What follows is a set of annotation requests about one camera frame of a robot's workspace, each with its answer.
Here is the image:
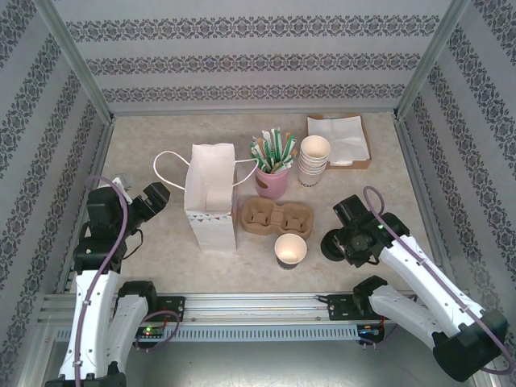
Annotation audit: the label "pink mug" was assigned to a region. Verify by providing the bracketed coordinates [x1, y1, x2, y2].
[254, 164, 289, 199]

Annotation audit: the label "thin black cable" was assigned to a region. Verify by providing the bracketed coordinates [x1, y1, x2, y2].
[123, 228, 145, 260]

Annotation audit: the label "paper cup with dark sleeve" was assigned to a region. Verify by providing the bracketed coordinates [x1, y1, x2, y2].
[273, 233, 308, 272]

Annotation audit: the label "aluminium side base rail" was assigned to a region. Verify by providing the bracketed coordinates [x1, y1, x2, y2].
[54, 116, 118, 295]
[391, 114, 451, 281]

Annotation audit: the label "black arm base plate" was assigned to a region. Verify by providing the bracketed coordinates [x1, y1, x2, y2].
[155, 295, 186, 323]
[325, 293, 358, 323]

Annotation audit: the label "aluminium frame post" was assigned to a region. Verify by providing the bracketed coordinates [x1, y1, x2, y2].
[393, 0, 472, 120]
[31, 0, 116, 122]

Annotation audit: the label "napkins in cardboard tray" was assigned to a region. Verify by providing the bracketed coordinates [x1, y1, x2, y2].
[306, 114, 372, 170]

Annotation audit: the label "white paper cup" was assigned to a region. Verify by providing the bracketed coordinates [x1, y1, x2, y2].
[300, 135, 332, 164]
[299, 151, 329, 170]
[299, 147, 330, 167]
[298, 155, 327, 173]
[298, 159, 327, 177]
[298, 163, 326, 189]

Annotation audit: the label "white paper carrier bag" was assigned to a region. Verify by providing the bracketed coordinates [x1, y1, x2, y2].
[152, 143, 260, 252]

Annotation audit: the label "white paper napkin pile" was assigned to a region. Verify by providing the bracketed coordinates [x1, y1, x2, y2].
[307, 115, 371, 166]

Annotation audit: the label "aluminium mounting rail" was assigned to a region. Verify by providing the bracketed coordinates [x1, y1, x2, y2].
[38, 293, 479, 323]

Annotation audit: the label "grey slotted cable duct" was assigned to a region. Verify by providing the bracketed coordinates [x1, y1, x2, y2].
[54, 323, 361, 344]

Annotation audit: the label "brown pulp cup carrier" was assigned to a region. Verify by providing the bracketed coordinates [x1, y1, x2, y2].
[241, 201, 315, 238]
[240, 196, 315, 235]

